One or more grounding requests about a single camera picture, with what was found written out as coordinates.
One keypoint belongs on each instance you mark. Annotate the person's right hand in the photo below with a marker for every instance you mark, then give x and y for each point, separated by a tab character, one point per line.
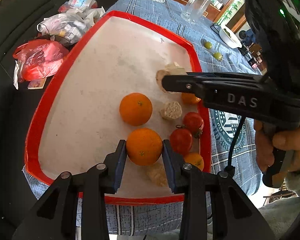
285	141

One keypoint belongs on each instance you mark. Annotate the black sofa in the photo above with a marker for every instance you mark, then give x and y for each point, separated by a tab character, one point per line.
5	30

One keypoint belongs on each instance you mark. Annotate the pale fleece garment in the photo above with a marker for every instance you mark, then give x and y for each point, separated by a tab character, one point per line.
277	217

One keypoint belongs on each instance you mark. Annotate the red and black device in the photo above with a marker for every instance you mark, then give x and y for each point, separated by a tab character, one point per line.
255	60

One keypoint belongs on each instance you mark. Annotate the red tomato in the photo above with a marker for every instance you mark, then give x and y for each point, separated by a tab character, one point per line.
181	141
193	122

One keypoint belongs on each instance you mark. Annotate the small flat packet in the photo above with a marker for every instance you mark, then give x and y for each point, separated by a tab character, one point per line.
36	83

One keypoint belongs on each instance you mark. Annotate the white tissue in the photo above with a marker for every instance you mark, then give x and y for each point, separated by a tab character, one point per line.
16	76

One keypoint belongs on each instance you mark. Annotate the red rimmed white tray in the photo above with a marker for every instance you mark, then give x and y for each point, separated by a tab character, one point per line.
102	67

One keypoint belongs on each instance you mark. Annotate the red plastic bag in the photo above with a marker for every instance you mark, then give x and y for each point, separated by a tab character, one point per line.
40	60

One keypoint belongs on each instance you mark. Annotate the green vegetables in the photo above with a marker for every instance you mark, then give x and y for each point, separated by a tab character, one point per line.
226	32

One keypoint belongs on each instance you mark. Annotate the clear drinking glass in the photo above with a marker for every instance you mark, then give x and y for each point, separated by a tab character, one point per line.
196	7

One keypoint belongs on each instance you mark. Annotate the beige porous chunk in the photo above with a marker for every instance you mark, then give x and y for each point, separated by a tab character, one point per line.
173	68
157	174
171	110

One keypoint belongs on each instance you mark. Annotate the green fruit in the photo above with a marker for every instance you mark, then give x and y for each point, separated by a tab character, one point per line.
217	56
208	44

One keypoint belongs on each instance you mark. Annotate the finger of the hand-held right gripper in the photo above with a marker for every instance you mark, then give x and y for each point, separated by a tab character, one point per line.
180	85
205	74

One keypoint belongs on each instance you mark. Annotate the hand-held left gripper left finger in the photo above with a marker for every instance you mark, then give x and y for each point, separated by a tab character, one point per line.
120	165

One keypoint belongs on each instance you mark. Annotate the small orange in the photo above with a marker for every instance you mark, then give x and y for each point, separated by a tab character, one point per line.
190	98
195	161

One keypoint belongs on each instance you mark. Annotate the person's right forearm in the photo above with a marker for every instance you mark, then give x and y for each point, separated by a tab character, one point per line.
298	183

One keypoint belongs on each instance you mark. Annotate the white bowl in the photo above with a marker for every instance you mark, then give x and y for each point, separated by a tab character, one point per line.
231	40

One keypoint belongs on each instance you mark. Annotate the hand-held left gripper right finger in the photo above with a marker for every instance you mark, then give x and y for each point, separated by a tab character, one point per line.
168	165

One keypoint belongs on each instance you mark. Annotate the blue plaid tablecloth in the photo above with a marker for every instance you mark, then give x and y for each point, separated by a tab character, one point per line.
227	160

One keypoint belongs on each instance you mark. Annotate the white plastic bag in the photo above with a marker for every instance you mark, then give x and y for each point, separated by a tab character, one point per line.
97	15

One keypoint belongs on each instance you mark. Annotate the large orange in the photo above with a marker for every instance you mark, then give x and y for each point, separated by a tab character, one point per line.
135	108
144	146

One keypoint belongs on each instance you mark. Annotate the clear plastic bag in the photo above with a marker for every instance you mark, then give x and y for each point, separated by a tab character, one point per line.
77	3
62	27

